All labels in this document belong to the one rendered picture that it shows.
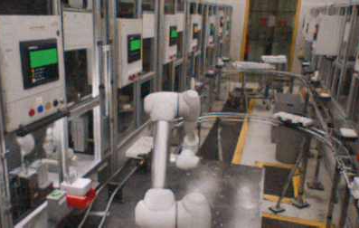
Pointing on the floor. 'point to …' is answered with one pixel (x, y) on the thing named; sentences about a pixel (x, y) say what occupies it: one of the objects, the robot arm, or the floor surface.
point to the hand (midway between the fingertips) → (142, 156)
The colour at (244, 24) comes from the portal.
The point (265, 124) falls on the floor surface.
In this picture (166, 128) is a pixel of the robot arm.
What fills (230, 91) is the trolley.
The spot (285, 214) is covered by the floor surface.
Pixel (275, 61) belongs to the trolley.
